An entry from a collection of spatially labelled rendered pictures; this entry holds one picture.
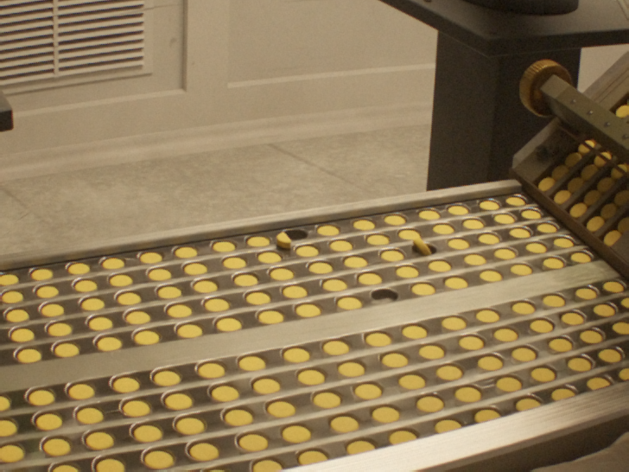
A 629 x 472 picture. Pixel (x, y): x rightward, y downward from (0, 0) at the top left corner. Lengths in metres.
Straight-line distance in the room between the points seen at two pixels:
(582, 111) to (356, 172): 2.33
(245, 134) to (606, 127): 2.53
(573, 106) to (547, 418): 0.23
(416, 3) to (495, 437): 0.74
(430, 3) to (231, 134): 2.00
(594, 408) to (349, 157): 2.58
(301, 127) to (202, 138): 0.29
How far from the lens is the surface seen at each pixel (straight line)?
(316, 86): 3.11
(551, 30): 1.06
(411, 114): 3.27
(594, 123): 0.59
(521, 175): 0.63
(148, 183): 2.84
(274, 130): 3.11
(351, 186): 2.83
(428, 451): 0.41
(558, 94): 0.62
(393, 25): 3.20
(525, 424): 0.43
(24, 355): 0.47
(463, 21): 1.06
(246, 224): 0.56
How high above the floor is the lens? 1.21
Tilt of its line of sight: 27 degrees down
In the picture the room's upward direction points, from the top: 2 degrees clockwise
